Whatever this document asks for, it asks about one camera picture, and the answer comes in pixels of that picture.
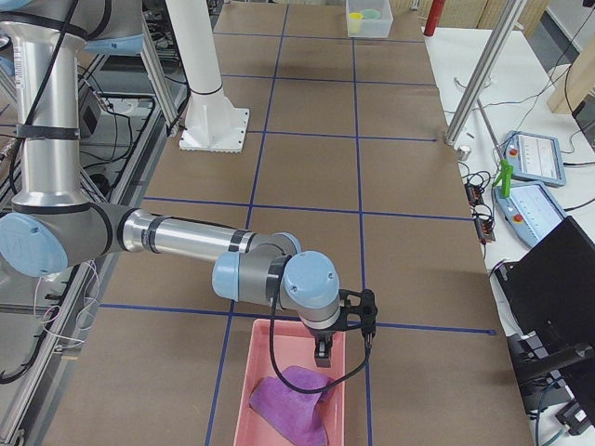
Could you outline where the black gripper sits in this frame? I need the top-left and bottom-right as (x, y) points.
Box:
(306, 325), (337, 368)

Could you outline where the purple cloth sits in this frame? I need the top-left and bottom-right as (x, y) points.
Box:
(249, 376), (336, 445)

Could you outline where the yellow plastic cup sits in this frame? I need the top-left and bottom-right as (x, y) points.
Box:
(347, 11), (364, 35)

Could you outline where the pale green bowl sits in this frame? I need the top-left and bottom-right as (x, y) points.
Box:
(360, 8), (382, 20)

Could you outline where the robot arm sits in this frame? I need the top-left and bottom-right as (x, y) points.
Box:
(1, 1), (346, 367)

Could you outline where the clear plastic storage box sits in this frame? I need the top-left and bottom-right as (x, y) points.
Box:
(345, 0), (393, 39)

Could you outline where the pink plastic bin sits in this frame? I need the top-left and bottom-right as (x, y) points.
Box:
(233, 319), (346, 445)

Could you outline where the black laptop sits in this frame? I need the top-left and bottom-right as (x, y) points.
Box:
(496, 216), (594, 345)

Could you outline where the small metal cylinder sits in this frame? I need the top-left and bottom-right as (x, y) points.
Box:
(456, 145), (471, 162)

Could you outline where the near blue teach pendant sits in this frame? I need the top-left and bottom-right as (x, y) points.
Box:
(494, 181), (567, 248)

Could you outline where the blue teach pendant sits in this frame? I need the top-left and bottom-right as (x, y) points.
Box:
(494, 181), (567, 248)
(504, 131), (566, 187)

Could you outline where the reacher grabber tool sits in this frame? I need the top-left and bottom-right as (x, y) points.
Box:
(476, 98), (513, 198)

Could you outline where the far blue teach pendant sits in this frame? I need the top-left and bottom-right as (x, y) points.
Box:
(504, 131), (566, 187)

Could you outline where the red cylinder bottle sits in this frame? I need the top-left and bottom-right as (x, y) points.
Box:
(423, 0), (445, 37)

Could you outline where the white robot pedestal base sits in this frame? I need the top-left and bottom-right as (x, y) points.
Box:
(167, 1), (250, 153)

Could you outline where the aluminium frame post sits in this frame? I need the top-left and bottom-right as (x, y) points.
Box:
(444, 0), (527, 146)

